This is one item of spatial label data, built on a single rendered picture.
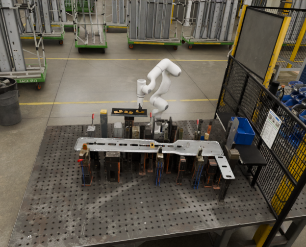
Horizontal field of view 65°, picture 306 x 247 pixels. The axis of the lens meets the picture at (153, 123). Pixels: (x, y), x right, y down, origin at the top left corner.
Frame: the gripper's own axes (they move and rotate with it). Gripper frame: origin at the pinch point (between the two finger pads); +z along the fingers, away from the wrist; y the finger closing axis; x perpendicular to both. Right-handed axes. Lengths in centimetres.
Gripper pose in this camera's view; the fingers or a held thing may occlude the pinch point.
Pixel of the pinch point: (140, 109)
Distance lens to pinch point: 245.5
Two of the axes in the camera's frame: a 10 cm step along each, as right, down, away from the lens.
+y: -1.5, 5.2, -8.4
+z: -0.7, 8.4, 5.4
